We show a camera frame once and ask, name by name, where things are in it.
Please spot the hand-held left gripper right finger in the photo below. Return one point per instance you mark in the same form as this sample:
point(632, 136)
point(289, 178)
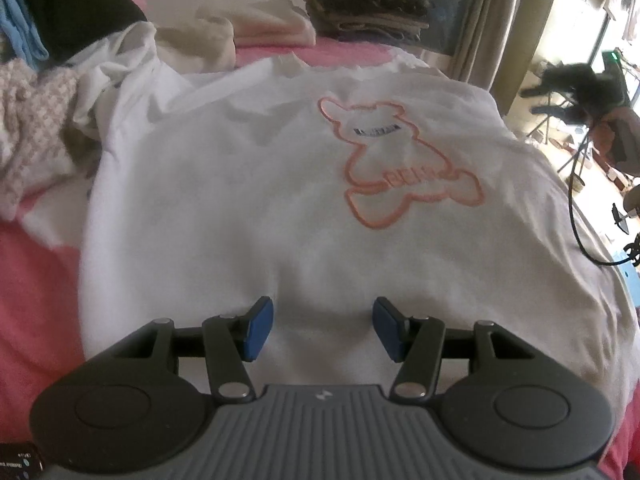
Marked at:
point(387, 327)

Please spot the person's right hand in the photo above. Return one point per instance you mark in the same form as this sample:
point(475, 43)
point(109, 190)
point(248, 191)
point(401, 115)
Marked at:
point(606, 135)

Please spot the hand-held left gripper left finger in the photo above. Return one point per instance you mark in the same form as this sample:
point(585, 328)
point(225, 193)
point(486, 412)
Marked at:
point(257, 330)

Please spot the stack of folded dark clothes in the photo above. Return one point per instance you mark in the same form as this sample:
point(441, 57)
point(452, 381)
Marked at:
point(365, 5)

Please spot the beige curtain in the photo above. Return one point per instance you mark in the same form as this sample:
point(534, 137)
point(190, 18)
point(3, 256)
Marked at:
point(495, 20)

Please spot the black garment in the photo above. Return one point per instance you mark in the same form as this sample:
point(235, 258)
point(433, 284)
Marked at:
point(75, 5)

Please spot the light blue garment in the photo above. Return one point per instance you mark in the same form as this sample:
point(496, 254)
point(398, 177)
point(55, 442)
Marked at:
point(22, 25)

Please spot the cream fleece garment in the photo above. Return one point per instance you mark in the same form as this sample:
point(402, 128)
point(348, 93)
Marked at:
point(200, 35)

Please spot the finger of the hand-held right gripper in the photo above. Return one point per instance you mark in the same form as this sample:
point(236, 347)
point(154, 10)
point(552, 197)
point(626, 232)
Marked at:
point(542, 86)
point(550, 109)

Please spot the folded cream clothes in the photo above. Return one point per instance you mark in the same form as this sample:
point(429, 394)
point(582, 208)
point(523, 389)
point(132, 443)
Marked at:
point(272, 22)

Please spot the houndstooth knit garment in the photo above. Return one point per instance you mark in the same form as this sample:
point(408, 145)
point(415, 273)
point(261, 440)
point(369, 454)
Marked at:
point(35, 125)

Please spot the light blue bin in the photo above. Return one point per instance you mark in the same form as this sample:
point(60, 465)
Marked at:
point(632, 285)

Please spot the blue water bottle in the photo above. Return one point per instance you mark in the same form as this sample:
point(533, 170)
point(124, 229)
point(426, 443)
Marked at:
point(445, 15)

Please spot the white bear outline sweatshirt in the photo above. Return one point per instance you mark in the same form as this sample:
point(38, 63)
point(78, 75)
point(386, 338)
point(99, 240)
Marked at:
point(250, 185)

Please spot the pink floral blanket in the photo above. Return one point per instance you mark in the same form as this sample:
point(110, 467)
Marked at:
point(35, 285)

